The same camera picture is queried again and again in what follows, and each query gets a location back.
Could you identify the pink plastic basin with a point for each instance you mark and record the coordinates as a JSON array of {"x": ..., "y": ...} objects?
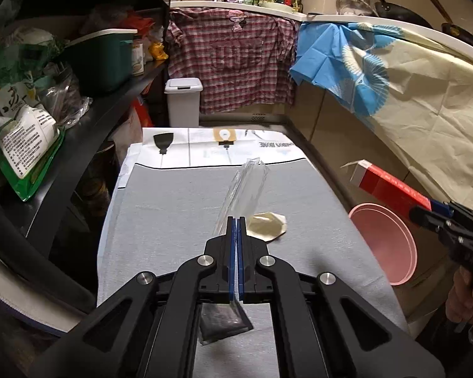
[{"x": 382, "y": 244}]

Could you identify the dark plastic packet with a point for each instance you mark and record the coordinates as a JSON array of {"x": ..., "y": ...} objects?
[{"x": 220, "y": 323}]

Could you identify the white plastic bag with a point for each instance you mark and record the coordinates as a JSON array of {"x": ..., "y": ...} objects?
[{"x": 33, "y": 37}]

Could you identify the small tin can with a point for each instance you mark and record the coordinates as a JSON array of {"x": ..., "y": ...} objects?
[{"x": 138, "y": 57}]

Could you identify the yellow packet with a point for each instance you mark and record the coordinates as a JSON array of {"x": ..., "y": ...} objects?
[{"x": 157, "y": 51}]

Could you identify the person's right forearm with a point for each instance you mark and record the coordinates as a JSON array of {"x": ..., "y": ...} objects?
[{"x": 465, "y": 356}]

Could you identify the red plaid shirt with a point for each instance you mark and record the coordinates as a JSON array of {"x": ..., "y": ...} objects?
[{"x": 228, "y": 59}]

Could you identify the clear plastic bag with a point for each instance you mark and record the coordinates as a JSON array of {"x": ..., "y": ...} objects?
[{"x": 244, "y": 189}]

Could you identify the orange-red packet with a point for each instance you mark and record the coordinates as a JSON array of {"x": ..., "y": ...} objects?
[{"x": 140, "y": 23}]

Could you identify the orange packet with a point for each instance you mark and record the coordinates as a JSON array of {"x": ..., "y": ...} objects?
[{"x": 142, "y": 114}]

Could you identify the black wok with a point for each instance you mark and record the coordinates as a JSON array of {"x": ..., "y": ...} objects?
[{"x": 402, "y": 13}]

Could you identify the blue and cream cloth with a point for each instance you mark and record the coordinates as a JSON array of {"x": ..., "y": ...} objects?
[{"x": 418, "y": 86}]

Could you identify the green cooler box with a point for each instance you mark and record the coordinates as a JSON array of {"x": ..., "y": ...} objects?
[{"x": 98, "y": 63}]

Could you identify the white green-edged food packet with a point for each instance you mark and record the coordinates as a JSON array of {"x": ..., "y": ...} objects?
[{"x": 23, "y": 141}]

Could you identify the beige paper piece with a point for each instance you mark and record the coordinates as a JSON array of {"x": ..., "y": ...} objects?
[{"x": 270, "y": 225}]

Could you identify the metal colander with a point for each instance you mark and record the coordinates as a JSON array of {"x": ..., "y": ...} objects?
[{"x": 352, "y": 6}]

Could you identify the person's right hand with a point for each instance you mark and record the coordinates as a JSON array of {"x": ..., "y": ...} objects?
[{"x": 465, "y": 303}]

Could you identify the white printed sheet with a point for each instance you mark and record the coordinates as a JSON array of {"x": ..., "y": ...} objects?
[{"x": 197, "y": 145}]

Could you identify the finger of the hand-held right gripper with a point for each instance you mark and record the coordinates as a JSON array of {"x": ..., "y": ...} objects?
[
  {"x": 440, "y": 206},
  {"x": 423, "y": 217}
]

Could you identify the clear bag of dried goods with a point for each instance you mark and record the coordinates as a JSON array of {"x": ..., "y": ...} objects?
[{"x": 65, "y": 102}]

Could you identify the grey table cover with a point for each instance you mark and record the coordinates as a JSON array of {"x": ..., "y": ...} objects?
[{"x": 173, "y": 212}]

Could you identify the red and white carton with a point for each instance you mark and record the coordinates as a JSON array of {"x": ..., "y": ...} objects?
[{"x": 390, "y": 189}]

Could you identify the white bowl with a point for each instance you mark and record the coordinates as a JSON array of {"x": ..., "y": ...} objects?
[{"x": 276, "y": 7}]

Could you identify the black frying pan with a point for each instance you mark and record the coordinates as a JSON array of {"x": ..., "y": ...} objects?
[{"x": 465, "y": 35}]

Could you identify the black shelf rack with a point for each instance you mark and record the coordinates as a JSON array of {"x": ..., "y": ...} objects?
[{"x": 102, "y": 102}]

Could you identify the green printed food packet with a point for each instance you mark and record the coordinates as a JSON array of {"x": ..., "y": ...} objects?
[{"x": 8, "y": 86}]

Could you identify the white pedal bin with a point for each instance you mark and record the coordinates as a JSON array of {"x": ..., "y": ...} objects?
[{"x": 183, "y": 104}]

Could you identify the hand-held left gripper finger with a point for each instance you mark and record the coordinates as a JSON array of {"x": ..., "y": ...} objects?
[
  {"x": 240, "y": 267},
  {"x": 234, "y": 267}
]

